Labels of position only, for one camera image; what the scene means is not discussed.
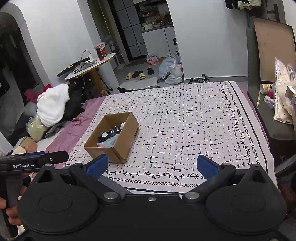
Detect black shiny packaged item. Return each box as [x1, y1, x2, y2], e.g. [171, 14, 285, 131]
[107, 126, 121, 137]

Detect black stitched fabric pouch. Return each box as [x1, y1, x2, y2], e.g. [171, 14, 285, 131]
[98, 131, 111, 143]

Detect person's left hand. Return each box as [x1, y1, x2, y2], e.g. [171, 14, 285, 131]
[0, 197, 22, 226]

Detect brown cardboard box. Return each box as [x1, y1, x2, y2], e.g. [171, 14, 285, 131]
[84, 112, 139, 164]

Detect purple bed sheet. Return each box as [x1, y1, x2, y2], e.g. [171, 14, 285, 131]
[46, 97, 105, 169]

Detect white patterned bed cover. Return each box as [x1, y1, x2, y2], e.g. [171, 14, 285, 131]
[65, 81, 276, 194]

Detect black dumbbell set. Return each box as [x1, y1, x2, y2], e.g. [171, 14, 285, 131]
[189, 73, 210, 84]

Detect round white yellow table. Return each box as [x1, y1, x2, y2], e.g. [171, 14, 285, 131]
[65, 53, 116, 92]

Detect yellow white cup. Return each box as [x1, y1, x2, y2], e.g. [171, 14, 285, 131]
[259, 84, 274, 95]

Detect white plastic bag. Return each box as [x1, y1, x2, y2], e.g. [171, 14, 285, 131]
[165, 64, 184, 85]

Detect yellow slipper right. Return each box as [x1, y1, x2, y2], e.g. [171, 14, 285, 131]
[139, 73, 146, 80]

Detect grey plastic bag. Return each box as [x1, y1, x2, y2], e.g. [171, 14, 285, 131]
[159, 54, 181, 79]

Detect black slipper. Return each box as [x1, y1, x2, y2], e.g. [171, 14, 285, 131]
[147, 68, 154, 75]

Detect red snack box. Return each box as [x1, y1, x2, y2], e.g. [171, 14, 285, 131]
[94, 42, 107, 61]

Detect patterned gift bag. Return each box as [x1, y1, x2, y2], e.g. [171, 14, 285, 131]
[273, 57, 295, 125]

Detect pack of water bottles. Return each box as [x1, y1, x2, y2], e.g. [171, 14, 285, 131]
[146, 54, 159, 66]

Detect white kitchen cabinet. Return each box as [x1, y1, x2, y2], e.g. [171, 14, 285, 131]
[142, 27, 177, 58]

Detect dark grey chair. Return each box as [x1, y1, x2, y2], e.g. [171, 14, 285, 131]
[246, 17, 295, 166]

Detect hanging black jacket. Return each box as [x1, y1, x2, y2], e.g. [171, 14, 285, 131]
[225, 0, 262, 11]

